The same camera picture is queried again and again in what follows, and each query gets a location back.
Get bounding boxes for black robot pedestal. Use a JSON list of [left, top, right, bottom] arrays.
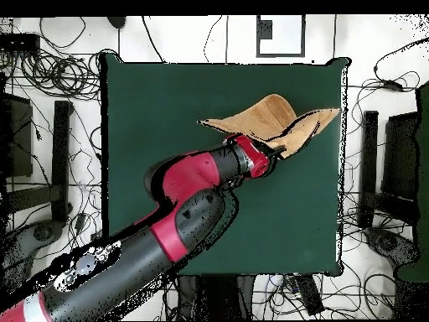
[[175, 273, 256, 321]]

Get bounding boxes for tan terry towel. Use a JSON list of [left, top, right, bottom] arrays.
[[197, 93, 342, 159]]

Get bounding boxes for black long power strip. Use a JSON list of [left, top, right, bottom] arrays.
[[294, 274, 325, 316]]

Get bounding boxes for black flat device box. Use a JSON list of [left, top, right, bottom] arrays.
[[0, 33, 41, 54]]

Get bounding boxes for dark green fabric sheet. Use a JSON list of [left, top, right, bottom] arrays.
[[395, 80, 429, 283]]

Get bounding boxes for dark square floor frame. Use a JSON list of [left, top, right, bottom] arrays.
[[256, 14, 307, 59]]

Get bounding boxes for coiled black cable bundle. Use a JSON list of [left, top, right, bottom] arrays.
[[19, 49, 101, 101]]

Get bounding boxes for black square case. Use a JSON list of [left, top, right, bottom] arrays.
[[381, 112, 421, 202], [0, 92, 34, 178]]

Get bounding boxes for dark green table cloth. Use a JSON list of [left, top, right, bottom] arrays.
[[100, 53, 351, 278]]

